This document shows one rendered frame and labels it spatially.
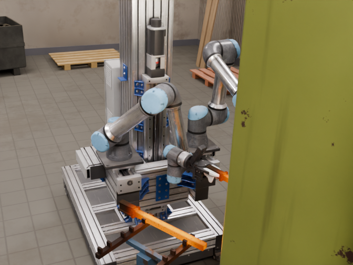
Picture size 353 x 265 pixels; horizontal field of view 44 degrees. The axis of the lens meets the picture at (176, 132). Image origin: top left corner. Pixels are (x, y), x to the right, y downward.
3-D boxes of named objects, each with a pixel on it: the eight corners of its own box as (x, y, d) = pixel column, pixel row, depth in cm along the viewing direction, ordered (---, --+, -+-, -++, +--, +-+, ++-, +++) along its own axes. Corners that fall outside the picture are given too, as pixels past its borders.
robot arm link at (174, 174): (186, 176, 233) (187, 158, 228) (177, 186, 223) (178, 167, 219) (173, 173, 235) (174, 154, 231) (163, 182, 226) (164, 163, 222)
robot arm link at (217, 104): (198, 121, 277) (210, 37, 251) (218, 117, 285) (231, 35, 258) (209, 130, 269) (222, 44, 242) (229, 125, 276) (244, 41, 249)
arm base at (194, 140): (179, 140, 277) (180, 125, 273) (201, 136, 283) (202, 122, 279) (190, 150, 265) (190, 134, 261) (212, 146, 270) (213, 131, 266)
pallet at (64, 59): (115, 53, 793) (115, 48, 789) (128, 65, 728) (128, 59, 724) (48, 58, 748) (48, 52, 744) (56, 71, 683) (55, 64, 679)
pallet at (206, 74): (269, 92, 629) (270, 85, 625) (222, 97, 600) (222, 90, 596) (231, 71, 719) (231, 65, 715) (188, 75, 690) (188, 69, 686)
